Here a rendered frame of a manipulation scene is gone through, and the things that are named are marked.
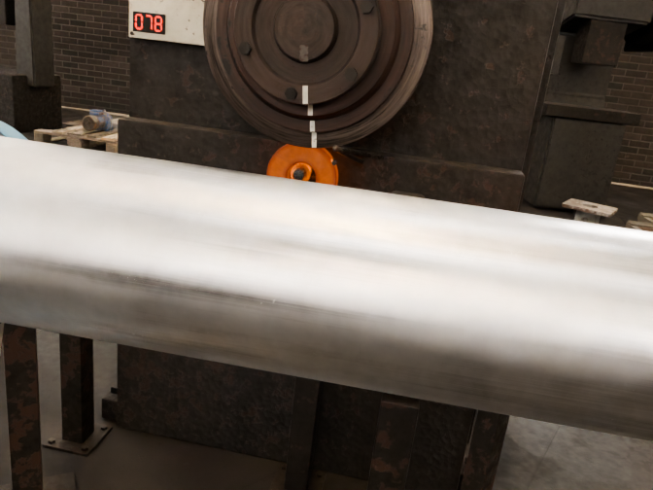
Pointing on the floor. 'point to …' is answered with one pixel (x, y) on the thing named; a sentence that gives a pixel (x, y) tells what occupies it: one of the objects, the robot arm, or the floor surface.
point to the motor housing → (393, 441)
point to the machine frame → (178, 402)
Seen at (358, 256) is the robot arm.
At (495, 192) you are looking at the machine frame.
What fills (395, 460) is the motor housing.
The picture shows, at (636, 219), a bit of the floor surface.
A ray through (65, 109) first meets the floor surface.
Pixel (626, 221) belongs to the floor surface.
